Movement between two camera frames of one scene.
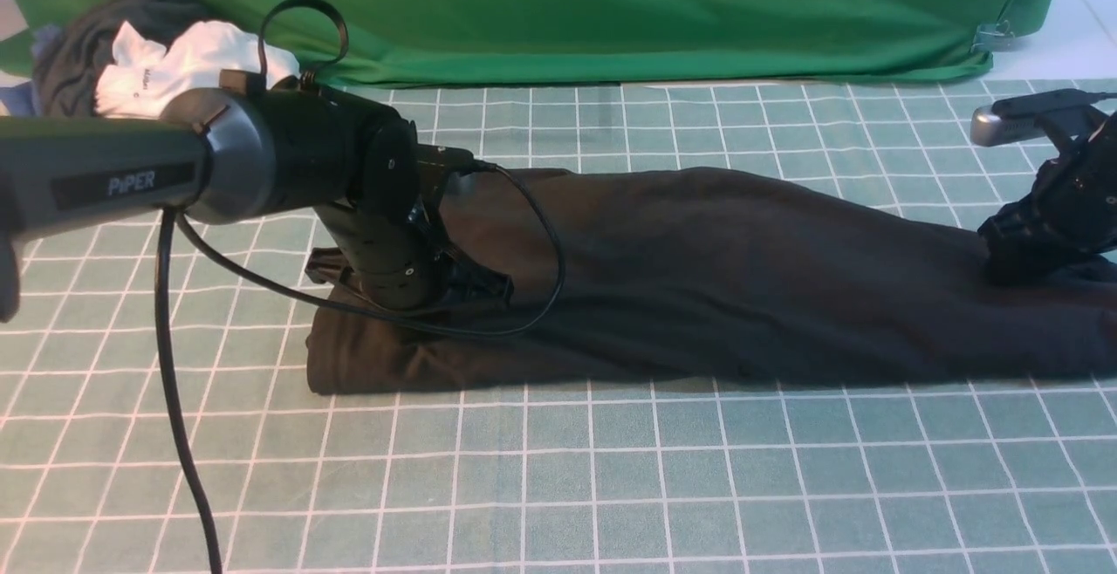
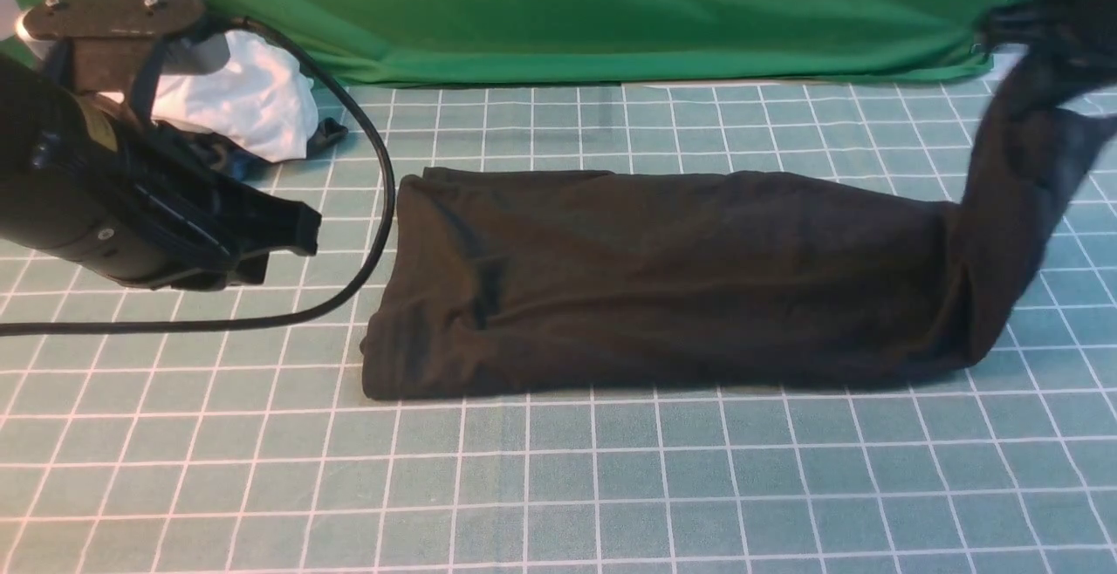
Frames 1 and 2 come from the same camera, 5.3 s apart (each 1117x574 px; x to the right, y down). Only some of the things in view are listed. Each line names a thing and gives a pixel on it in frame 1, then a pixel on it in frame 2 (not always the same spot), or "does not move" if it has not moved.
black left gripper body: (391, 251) -> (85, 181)
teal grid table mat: (964, 474) does not move
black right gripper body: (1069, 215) -> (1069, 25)
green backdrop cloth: (400, 16) does not move
